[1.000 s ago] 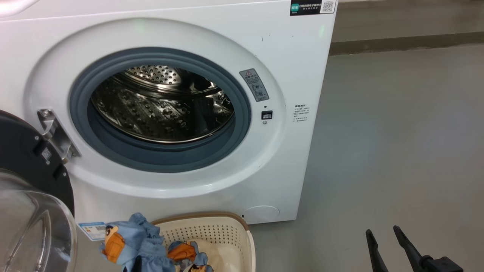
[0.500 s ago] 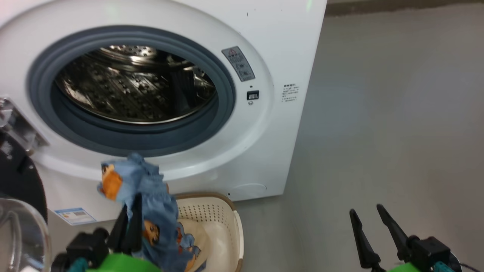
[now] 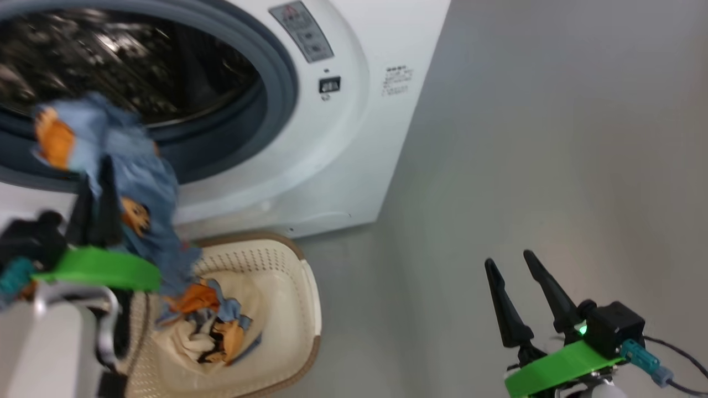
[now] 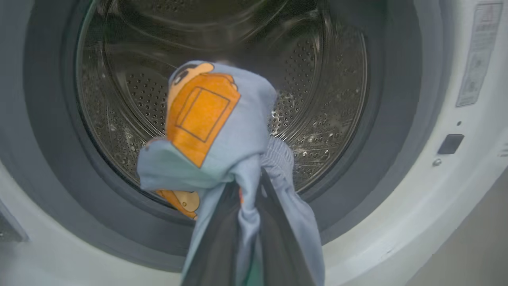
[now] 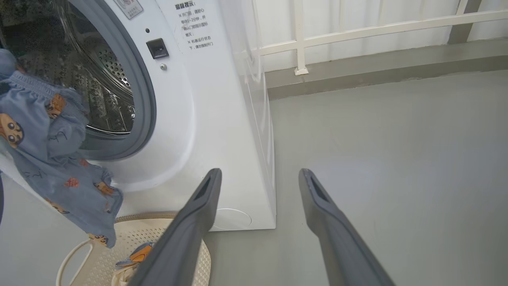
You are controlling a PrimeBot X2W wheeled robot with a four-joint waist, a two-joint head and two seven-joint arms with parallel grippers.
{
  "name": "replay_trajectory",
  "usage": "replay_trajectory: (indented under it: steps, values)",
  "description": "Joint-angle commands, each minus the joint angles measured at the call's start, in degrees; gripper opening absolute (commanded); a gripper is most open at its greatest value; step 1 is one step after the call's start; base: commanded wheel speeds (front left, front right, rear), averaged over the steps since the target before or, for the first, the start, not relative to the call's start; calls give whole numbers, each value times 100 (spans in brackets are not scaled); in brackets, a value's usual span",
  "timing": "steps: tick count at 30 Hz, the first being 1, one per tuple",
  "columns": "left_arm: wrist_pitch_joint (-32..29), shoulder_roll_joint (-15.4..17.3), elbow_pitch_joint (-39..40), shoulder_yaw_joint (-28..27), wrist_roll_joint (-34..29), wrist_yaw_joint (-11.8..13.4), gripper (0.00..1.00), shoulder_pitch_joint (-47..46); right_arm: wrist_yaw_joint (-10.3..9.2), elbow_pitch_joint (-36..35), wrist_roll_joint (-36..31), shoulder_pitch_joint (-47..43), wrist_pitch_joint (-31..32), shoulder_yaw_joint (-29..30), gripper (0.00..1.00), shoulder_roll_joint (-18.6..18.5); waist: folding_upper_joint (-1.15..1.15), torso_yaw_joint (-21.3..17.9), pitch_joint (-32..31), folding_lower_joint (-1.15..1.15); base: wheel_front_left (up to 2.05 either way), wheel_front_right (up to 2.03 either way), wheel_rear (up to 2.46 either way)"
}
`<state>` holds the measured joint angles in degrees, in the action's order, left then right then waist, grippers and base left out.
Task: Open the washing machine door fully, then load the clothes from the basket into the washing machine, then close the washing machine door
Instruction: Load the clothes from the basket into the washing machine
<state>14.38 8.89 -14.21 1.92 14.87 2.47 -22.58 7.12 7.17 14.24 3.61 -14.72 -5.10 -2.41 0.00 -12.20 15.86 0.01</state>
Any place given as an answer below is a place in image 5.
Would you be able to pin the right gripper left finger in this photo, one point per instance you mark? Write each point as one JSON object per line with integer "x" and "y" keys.
{"x": 186, "y": 230}

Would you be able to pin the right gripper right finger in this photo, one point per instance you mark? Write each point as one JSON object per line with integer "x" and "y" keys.
{"x": 337, "y": 238}

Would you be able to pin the blue garment with orange patches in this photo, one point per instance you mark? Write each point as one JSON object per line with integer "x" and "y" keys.
{"x": 141, "y": 254}

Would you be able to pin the blue bear-print trousers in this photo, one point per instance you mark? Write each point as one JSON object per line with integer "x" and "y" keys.
{"x": 47, "y": 159}

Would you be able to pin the cream perforated plastic laundry basket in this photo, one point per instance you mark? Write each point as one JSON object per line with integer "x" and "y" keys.
{"x": 135, "y": 232}

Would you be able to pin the white front-load washing machine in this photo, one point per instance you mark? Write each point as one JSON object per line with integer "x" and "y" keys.
{"x": 206, "y": 119}

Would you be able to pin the round white filter cover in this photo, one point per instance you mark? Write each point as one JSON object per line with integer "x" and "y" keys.
{"x": 234, "y": 220}

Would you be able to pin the white metal railing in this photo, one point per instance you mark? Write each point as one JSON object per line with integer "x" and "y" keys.
{"x": 299, "y": 39}

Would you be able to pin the printed warning text label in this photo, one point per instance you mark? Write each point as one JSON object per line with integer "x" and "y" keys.
{"x": 196, "y": 24}

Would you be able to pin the small grey instruction sticker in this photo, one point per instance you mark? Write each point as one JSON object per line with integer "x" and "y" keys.
{"x": 129, "y": 8}

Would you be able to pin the grey metal post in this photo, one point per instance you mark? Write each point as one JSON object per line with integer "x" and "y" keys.
{"x": 462, "y": 24}

